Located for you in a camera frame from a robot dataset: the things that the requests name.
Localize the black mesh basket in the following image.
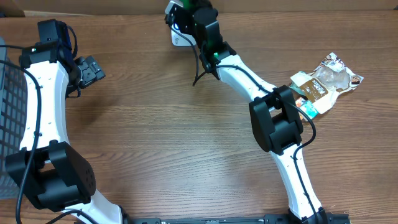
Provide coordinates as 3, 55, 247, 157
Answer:
0, 37, 29, 200

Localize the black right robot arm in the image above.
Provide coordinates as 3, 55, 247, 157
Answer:
165, 1, 328, 223

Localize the orange tissue pack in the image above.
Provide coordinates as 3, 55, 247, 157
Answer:
295, 97, 308, 121

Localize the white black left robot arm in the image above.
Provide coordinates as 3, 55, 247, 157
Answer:
5, 19, 130, 223

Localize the beige brown snack pouch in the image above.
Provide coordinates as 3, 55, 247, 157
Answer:
290, 52, 363, 114

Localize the white barcode scanner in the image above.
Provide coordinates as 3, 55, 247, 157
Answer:
170, 24, 197, 47

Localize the green lid jar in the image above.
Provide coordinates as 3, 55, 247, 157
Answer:
181, 0, 213, 9

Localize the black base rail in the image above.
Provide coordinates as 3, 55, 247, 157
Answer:
132, 213, 351, 224

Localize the small teal tissue pack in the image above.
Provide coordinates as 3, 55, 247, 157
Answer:
300, 100, 319, 119

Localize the teal wet wipes pack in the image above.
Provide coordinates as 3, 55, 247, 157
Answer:
290, 87, 305, 96

